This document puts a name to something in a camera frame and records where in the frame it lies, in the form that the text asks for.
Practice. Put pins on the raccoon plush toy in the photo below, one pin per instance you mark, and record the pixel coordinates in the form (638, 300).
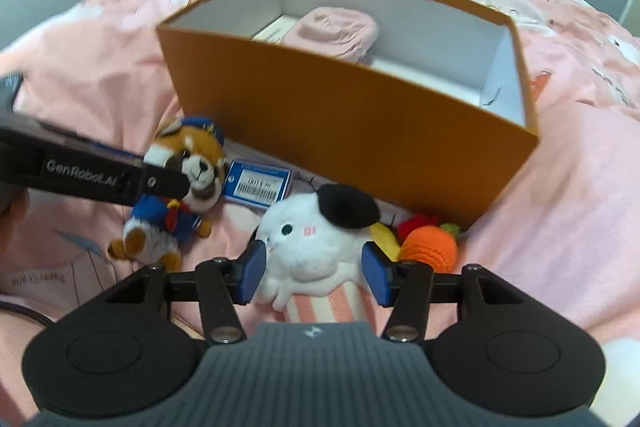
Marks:
(165, 217)

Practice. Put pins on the pink printed blanket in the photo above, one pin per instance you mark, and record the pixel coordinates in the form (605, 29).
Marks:
(550, 207)

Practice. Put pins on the blue barcode tag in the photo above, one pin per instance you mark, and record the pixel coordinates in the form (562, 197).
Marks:
(255, 184)

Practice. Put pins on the orange cardboard box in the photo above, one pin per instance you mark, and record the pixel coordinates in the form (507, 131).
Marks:
(350, 132)

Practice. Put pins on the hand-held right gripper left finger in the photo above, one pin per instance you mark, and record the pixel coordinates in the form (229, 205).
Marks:
(251, 269)

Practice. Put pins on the yellow crocheted banana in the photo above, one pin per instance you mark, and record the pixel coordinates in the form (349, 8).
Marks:
(387, 239)

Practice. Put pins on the pink plush item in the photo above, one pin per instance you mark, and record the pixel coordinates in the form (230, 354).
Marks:
(335, 29)

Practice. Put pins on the orange crocheted fruit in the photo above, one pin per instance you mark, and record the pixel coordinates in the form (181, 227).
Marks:
(430, 249)

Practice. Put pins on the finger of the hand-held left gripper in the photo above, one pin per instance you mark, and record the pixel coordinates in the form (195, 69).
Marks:
(107, 149)
(165, 181)

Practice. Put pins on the red crocheted fruit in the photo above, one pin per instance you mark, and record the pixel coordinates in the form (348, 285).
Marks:
(417, 223)

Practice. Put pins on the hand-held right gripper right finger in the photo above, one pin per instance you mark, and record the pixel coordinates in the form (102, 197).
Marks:
(375, 274)

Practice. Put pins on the white plush toy black beret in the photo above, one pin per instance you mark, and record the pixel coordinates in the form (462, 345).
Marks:
(310, 247)

